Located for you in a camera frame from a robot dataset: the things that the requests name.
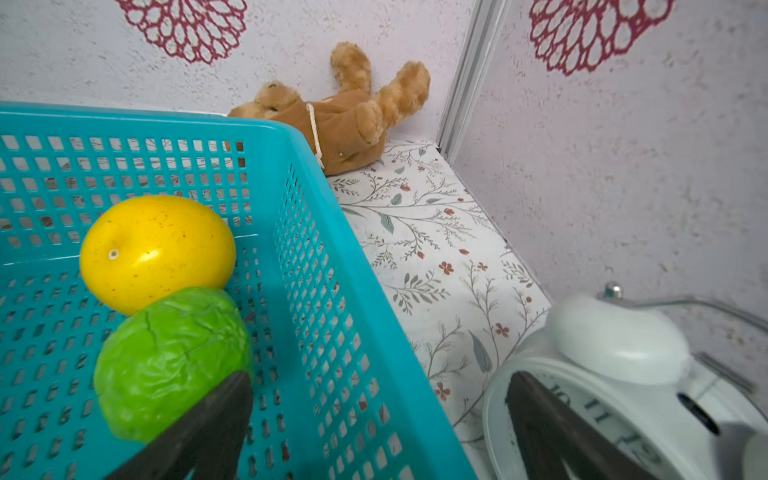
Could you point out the yellow fruit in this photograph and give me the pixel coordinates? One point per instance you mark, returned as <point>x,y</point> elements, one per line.
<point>146,248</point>

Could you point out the teal plastic basket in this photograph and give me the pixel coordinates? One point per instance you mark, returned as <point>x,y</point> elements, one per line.
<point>338,391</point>

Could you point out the white alarm clock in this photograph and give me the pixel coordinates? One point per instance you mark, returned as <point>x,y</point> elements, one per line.
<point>627,369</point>

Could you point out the brown teddy bear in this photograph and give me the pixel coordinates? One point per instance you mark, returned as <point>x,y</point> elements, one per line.
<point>346,131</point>

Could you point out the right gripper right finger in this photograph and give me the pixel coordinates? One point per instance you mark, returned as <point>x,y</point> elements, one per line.
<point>555,442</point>

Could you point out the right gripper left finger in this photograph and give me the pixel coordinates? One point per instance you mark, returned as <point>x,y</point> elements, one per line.
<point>205,443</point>

